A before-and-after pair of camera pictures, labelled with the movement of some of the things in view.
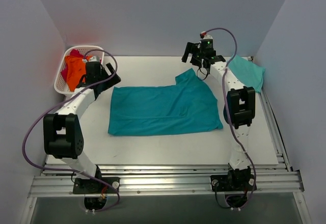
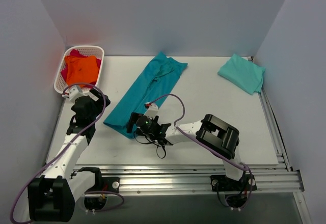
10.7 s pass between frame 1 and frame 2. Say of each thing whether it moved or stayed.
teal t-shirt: moved
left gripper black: moved
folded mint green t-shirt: stayed
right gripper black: moved
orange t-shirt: stayed
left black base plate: stayed
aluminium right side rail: stayed
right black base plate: stayed
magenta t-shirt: stayed
